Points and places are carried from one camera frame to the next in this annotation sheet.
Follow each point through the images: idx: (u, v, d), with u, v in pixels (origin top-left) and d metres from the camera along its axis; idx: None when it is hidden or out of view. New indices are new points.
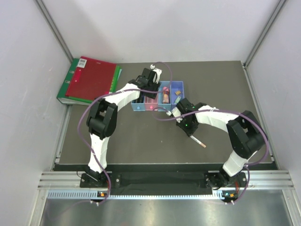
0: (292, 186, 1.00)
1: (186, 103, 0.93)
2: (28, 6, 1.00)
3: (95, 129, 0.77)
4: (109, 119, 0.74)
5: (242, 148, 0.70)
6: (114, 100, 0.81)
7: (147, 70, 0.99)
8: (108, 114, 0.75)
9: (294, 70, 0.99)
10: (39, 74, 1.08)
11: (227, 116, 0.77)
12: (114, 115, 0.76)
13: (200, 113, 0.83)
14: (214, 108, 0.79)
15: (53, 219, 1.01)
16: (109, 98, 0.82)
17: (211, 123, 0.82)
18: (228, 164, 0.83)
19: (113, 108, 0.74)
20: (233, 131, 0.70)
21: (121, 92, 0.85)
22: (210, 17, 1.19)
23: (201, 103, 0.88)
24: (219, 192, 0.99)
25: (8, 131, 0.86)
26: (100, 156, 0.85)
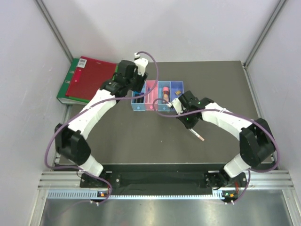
0: (292, 186, 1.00)
1: (189, 97, 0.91)
2: (28, 6, 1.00)
3: (67, 157, 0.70)
4: (76, 149, 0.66)
5: (252, 158, 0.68)
6: (81, 125, 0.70)
7: (124, 66, 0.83)
8: (73, 145, 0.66)
9: (294, 69, 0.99)
10: (39, 74, 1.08)
11: (239, 122, 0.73)
12: (81, 144, 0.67)
13: (208, 112, 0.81)
14: (224, 109, 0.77)
15: (53, 220, 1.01)
16: (75, 122, 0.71)
17: (219, 124, 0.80)
18: (229, 165, 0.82)
19: (77, 138, 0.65)
20: (247, 141, 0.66)
21: (87, 110, 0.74)
22: (210, 16, 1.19)
23: (207, 100, 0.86)
24: (219, 192, 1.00)
25: (8, 130, 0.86)
26: (90, 169, 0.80)
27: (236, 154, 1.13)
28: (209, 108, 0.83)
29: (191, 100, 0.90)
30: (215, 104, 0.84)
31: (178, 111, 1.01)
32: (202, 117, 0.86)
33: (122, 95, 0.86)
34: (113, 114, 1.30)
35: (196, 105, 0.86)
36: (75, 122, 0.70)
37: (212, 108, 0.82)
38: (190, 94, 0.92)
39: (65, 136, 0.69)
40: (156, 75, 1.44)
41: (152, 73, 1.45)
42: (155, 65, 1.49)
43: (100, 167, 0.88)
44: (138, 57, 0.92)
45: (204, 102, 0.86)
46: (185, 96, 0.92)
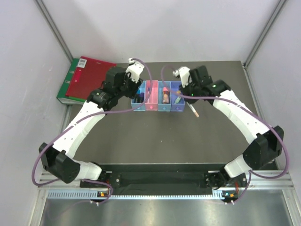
0: (292, 186, 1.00)
1: (203, 74, 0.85)
2: (28, 6, 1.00)
3: (56, 176, 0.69)
4: (63, 170, 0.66)
5: (255, 163, 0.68)
6: (66, 143, 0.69)
7: (112, 75, 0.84)
8: (58, 165, 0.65)
9: (294, 69, 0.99)
10: (39, 74, 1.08)
11: (256, 124, 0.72)
12: (67, 165, 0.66)
13: (224, 102, 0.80)
14: (241, 106, 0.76)
15: (52, 219, 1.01)
16: (60, 141, 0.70)
17: (231, 118, 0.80)
18: (230, 165, 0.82)
19: (63, 159, 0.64)
20: (259, 148, 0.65)
21: (73, 126, 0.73)
22: (210, 16, 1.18)
23: (224, 86, 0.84)
24: (219, 192, 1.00)
25: (9, 130, 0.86)
26: (86, 175, 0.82)
27: (237, 154, 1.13)
28: (225, 97, 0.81)
29: (204, 77, 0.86)
30: (231, 93, 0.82)
31: (183, 83, 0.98)
32: (215, 101, 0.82)
33: (111, 104, 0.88)
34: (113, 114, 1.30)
35: (211, 89, 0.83)
36: (60, 141, 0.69)
37: (228, 99, 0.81)
38: (203, 70, 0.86)
39: (50, 155, 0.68)
40: (156, 75, 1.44)
41: (152, 73, 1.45)
42: (154, 65, 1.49)
43: (97, 171, 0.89)
44: (134, 63, 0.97)
45: (220, 88, 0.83)
46: (198, 72, 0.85)
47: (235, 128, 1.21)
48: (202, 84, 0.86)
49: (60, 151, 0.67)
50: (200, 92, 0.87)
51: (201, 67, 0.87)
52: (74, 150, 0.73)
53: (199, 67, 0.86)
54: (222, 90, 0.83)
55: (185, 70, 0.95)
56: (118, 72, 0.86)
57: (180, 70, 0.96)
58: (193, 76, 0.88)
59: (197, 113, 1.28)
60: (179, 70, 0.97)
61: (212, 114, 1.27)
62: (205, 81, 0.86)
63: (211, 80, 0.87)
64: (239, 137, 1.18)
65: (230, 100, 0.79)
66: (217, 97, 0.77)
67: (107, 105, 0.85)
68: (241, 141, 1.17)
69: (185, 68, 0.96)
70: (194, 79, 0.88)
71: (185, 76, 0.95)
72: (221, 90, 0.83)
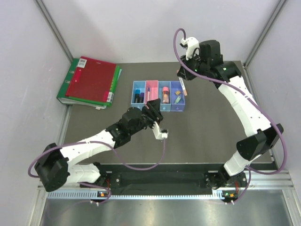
0: (292, 186, 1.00)
1: (215, 52, 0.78)
2: (28, 6, 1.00)
3: (42, 177, 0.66)
4: (53, 176, 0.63)
5: (247, 155, 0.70)
6: (72, 154, 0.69)
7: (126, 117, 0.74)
8: (52, 169, 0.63)
9: (294, 69, 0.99)
10: (39, 74, 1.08)
11: (258, 119, 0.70)
12: (61, 173, 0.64)
13: (232, 90, 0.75)
14: (249, 97, 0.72)
15: (53, 220, 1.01)
16: (68, 149, 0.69)
17: (234, 107, 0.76)
18: (229, 163, 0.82)
19: (60, 166, 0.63)
20: (256, 144, 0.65)
21: (85, 142, 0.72)
22: (210, 16, 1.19)
23: (235, 69, 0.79)
24: (219, 192, 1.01)
25: (8, 130, 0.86)
26: (81, 179, 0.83)
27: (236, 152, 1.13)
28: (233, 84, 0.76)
29: (215, 56, 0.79)
30: (240, 81, 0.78)
31: (187, 55, 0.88)
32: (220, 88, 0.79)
33: (125, 141, 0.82)
34: (113, 114, 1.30)
35: (221, 72, 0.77)
36: (67, 150, 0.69)
37: (237, 86, 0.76)
38: (216, 47, 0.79)
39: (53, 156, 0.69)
40: (156, 76, 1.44)
41: (152, 73, 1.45)
42: (154, 65, 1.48)
43: (95, 174, 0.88)
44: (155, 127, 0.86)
45: (230, 73, 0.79)
46: (210, 48, 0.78)
47: (235, 128, 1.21)
48: (212, 62, 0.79)
49: (63, 157, 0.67)
50: (207, 70, 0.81)
51: (215, 43, 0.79)
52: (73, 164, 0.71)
53: (212, 43, 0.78)
54: (231, 74, 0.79)
55: (194, 42, 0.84)
56: (133, 119, 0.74)
57: (189, 40, 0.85)
58: (203, 51, 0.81)
59: (197, 113, 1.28)
60: (188, 39, 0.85)
61: (212, 114, 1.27)
62: (216, 60, 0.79)
63: (221, 60, 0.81)
64: (239, 137, 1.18)
65: (238, 88, 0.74)
66: (225, 83, 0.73)
67: (119, 141, 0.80)
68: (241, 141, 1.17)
69: (195, 39, 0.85)
70: (203, 56, 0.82)
71: (192, 48, 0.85)
72: (231, 75, 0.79)
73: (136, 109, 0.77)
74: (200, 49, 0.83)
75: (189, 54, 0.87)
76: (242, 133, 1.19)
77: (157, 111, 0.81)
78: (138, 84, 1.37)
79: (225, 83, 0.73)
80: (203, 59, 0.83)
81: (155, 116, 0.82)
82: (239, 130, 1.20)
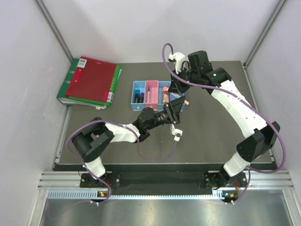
0: (292, 186, 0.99)
1: (203, 60, 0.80)
2: (28, 6, 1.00)
3: (81, 146, 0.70)
4: (99, 143, 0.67)
5: (248, 156, 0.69)
6: (113, 130, 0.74)
7: (139, 117, 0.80)
8: (99, 138, 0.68)
9: (294, 69, 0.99)
10: (39, 74, 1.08)
11: (253, 118, 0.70)
12: (106, 142, 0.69)
13: (224, 93, 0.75)
14: (241, 99, 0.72)
15: (53, 219, 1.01)
16: (110, 126, 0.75)
17: (229, 109, 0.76)
18: (229, 164, 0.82)
19: (108, 135, 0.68)
20: (255, 144, 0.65)
21: (122, 125, 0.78)
22: (211, 16, 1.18)
23: (225, 76, 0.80)
24: (219, 192, 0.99)
25: (8, 131, 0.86)
26: (93, 168, 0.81)
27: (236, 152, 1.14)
28: (224, 88, 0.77)
29: (204, 64, 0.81)
30: (231, 84, 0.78)
31: (177, 68, 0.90)
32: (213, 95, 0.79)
33: (147, 135, 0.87)
34: (112, 115, 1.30)
35: (212, 78, 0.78)
36: (110, 126, 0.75)
37: (228, 90, 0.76)
38: (204, 56, 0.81)
39: (95, 129, 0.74)
40: (156, 75, 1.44)
41: (152, 73, 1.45)
42: (154, 66, 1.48)
43: (102, 171, 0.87)
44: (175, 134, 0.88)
45: (221, 78, 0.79)
46: (199, 58, 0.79)
47: (235, 128, 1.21)
48: (201, 70, 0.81)
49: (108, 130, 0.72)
50: (198, 79, 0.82)
51: (202, 52, 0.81)
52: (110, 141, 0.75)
53: (199, 52, 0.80)
54: (222, 80, 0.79)
55: (181, 56, 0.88)
56: (147, 120, 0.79)
57: (175, 55, 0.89)
58: (192, 61, 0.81)
59: (197, 113, 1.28)
60: (175, 54, 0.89)
61: (212, 114, 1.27)
62: (205, 68, 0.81)
63: (211, 68, 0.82)
64: (239, 137, 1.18)
65: (230, 92, 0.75)
66: (217, 88, 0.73)
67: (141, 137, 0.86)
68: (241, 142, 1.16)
69: (181, 53, 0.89)
70: (193, 65, 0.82)
71: (180, 62, 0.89)
72: (221, 81, 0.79)
73: (149, 109, 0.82)
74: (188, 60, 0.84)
75: (178, 68, 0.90)
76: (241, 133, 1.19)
77: (175, 114, 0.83)
78: (138, 84, 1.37)
79: (216, 88, 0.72)
80: (193, 69, 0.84)
81: (170, 119, 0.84)
82: (239, 130, 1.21)
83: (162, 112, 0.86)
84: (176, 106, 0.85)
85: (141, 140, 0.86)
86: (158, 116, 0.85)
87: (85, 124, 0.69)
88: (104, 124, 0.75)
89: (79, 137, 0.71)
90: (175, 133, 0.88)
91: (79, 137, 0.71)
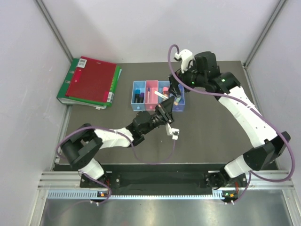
0: (292, 186, 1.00)
1: (211, 64, 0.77)
2: (28, 7, 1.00)
3: (69, 153, 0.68)
4: (87, 151, 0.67)
5: (256, 165, 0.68)
6: (103, 137, 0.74)
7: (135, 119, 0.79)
8: (87, 145, 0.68)
9: (294, 69, 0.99)
10: (39, 74, 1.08)
11: (264, 128, 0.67)
12: (95, 149, 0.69)
13: (233, 101, 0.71)
14: (252, 108, 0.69)
15: (53, 219, 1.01)
16: (100, 132, 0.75)
17: (237, 117, 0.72)
18: (230, 165, 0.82)
19: (96, 143, 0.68)
20: (265, 155, 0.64)
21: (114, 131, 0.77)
22: (210, 16, 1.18)
23: (233, 81, 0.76)
24: (219, 192, 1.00)
25: (8, 130, 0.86)
26: (89, 171, 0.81)
27: (236, 151, 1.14)
28: (234, 95, 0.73)
29: (211, 68, 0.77)
30: (240, 91, 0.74)
31: (182, 67, 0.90)
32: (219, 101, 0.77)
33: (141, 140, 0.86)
34: (112, 115, 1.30)
35: (220, 84, 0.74)
36: (100, 132, 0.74)
37: (237, 97, 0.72)
38: (212, 59, 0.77)
39: (84, 135, 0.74)
40: (155, 76, 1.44)
41: (152, 74, 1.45)
42: (154, 66, 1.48)
43: (100, 172, 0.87)
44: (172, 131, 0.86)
45: (229, 84, 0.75)
46: (207, 61, 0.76)
47: (235, 128, 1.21)
48: (209, 74, 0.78)
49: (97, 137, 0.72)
50: (205, 83, 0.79)
51: (210, 54, 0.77)
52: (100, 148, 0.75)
53: (208, 55, 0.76)
54: (230, 85, 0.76)
55: (188, 55, 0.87)
56: (142, 123, 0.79)
57: (182, 53, 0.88)
58: (199, 63, 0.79)
59: (197, 113, 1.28)
60: (182, 52, 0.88)
61: (212, 114, 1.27)
62: (213, 72, 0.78)
63: (219, 70, 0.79)
64: (239, 137, 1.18)
65: (240, 99, 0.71)
66: (226, 95, 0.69)
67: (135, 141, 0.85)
68: (241, 142, 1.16)
69: (189, 52, 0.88)
70: (200, 68, 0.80)
71: (186, 61, 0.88)
72: (230, 86, 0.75)
73: (145, 113, 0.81)
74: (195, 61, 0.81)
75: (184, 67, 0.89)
76: (241, 133, 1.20)
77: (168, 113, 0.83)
78: (138, 84, 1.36)
79: (225, 94, 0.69)
80: (200, 72, 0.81)
81: (166, 119, 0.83)
82: (239, 130, 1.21)
83: (156, 113, 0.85)
84: (167, 106, 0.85)
85: (134, 144, 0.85)
86: (153, 118, 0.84)
87: (75, 131, 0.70)
88: (93, 130, 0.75)
89: (67, 143, 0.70)
90: (172, 132, 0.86)
91: (67, 144, 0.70)
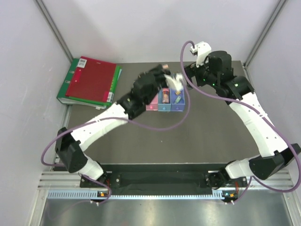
0: (292, 186, 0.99)
1: (226, 66, 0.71)
2: (28, 6, 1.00)
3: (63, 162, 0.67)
4: (70, 160, 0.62)
5: (262, 174, 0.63)
6: (83, 136, 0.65)
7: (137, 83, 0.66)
8: (68, 155, 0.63)
9: (294, 69, 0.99)
10: (39, 74, 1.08)
11: (275, 139, 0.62)
12: (77, 154, 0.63)
13: (245, 108, 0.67)
14: (265, 116, 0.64)
15: (53, 219, 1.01)
16: (79, 131, 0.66)
17: (247, 125, 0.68)
18: (231, 166, 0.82)
19: (73, 149, 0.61)
20: (273, 167, 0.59)
21: (96, 121, 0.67)
22: (210, 16, 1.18)
23: (247, 86, 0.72)
24: (219, 192, 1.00)
25: (8, 130, 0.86)
26: (88, 172, 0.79)
27: (236, 151, 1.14)
28: (246, 101, 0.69)
29: (225, 70, 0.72)
30: (253, 98, 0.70)
31: (197, 62, 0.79)
32: (231, 106, 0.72)
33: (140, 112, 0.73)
34: None
35: (233, 88, 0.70)
36: (78, 132, 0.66)
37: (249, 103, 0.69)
38: (228, 61, 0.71)
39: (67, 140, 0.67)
40: None
41: None
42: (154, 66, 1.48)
43: (100, 172, 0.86)
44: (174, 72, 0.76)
45: (242, 89, 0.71)
46: (222, 63, 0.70)
47: (235, 128, 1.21)
48: (222, 77, 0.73)
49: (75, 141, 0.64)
50: (217, 86, 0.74)
51: (226, 56, 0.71)
52: (88, 144, 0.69)
53: (223, 57, 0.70)
54: (243, 91, 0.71)
55: (206, 50, 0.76)
56: (146, 86, 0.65)
57: (200, 46, 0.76)
58: (213, 64, 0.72)
59: (196, 113, 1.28)
60: (200, 45, 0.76)
61: (212, 114, 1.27)
62: (226, 74, 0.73)
63: (233, 74, 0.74)
64: (239, 137, 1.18)
65: (252, 106, 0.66)
66: (239, 101, 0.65)
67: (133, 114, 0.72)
68: (241, 142, 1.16)
69: (208, 45, 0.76)
70: (213, 68, 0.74)
71: (202, 56, 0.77)
72: (243, 92, 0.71)
73: (147, 75, 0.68)
74: (209, 60, 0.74)
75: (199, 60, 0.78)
76: (241, 133, 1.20)
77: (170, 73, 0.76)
78: None
79: (237, 101, 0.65)
80: (212, 72, 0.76)
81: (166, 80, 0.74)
82: (239, 130, 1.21)
83: None
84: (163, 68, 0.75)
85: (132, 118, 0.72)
86: None
87: (56, 137, 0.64)
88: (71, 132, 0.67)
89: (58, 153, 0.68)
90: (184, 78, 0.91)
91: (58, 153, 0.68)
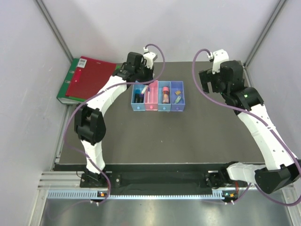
0: (292, 186, 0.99)
1: (237, 76, 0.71)
2: (28, 7, 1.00)
3: (84, 135, 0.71)
4: (96, 127, 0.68)
5: (267, 188, 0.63)
6: (99, 103, 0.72)
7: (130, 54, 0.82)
8: (92, 123, 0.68)
9: (294, 69, 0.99)
10: (39, 73, 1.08)
11: (281, 153, 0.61)
12: (99, 120, 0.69)
13: (253, 118, 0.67)
14: (273, 128, 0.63)
15: (53, 219, 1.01)
16: (93, 102, 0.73)
17: (255, 136, 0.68)
18: (233, 170, 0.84)
19: (97, 115, 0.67)
20: (278, 181, 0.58)
21: (104, 91, 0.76)
22: (210, 16, 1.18)
23: (257, 98, 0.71)
24: (219, 192, 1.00)
25: (8, 130, 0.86)
26: (96, 160, 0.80)
27: (236, 151, 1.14)
28: (255, 113, 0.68)
29: (236, 81, 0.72)
30: (263, 109, 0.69)
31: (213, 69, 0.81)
32: (240, 117, 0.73)
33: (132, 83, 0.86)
34: (112, 115, 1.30)
35: (242, 99, 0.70)
36: (93, 102, 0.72)
37: (258, 115, 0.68)
38: (240, 72, 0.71)
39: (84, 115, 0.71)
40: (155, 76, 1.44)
41: None
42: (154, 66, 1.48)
43: (103, 164, 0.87)
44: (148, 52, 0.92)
45: (251, 100, 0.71)
46: (233, 73, 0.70)
47: (234, 128, 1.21)
48: (233, 87, 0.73)
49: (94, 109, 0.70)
50: (227, 96, 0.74)
51: (239, 67, 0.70)
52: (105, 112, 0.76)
53: (235, 67, 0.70)
54: (252, 102, 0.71)
55: (223, 57, 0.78)
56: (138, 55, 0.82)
57: (217, 54, 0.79)
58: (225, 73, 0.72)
59: (196, 113, 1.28)
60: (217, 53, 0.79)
61: (212, 114, 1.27)
62: (237, 84, 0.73)
63: (244, 84, 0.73)
64: (238, 137, 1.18)
65: (260, 117, 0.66)
66: (246, 111, 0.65)
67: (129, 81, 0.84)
68: (240, 142, 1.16)
69: (225, 54, 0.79)
70: (225, 77, 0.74)
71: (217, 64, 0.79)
72: (251, 103, 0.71)
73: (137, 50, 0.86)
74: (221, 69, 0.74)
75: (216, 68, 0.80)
76: (241, 133, 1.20)
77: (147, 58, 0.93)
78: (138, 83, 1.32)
79: (246, 111, 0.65)
80: (224, 82, 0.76)
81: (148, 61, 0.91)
82: (238, 130, 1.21)
83: None
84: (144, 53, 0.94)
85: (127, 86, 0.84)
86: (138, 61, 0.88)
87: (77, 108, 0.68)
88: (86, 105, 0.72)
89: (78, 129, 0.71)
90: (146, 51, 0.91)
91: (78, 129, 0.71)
